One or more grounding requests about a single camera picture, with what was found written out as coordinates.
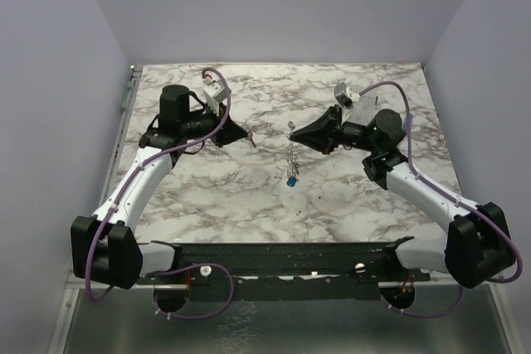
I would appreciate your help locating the aluminium rail frame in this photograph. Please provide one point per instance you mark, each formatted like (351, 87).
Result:
(237, 194)

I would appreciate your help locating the perforated metal ring disc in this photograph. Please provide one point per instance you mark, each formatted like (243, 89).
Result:
(293, 166)

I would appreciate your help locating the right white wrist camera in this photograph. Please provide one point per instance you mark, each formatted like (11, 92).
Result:
(346, 99)

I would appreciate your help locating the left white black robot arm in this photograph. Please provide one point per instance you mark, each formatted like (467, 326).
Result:
(103, 246)

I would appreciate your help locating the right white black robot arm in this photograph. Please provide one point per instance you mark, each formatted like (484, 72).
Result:
(477, 245)

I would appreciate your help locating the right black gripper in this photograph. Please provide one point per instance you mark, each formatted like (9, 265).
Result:
(333, 131)

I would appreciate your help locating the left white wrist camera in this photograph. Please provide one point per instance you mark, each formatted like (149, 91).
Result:
(214, 94)

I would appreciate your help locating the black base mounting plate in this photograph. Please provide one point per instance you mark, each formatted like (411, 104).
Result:
(287, 272)

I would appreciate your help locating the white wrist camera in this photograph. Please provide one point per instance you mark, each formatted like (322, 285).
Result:
(346, 99)
(214, 94)

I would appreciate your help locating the clear plastic screw box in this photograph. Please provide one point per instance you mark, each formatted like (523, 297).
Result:
(364, 110)

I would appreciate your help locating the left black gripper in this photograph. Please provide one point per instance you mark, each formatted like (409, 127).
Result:
(230, 133)

